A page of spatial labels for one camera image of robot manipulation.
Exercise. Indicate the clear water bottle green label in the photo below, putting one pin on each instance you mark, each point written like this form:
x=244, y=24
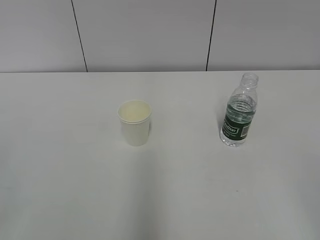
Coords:
x=240, y=110

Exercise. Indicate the white paper cup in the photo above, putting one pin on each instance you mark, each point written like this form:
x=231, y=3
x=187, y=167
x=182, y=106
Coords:
x=135, y=121

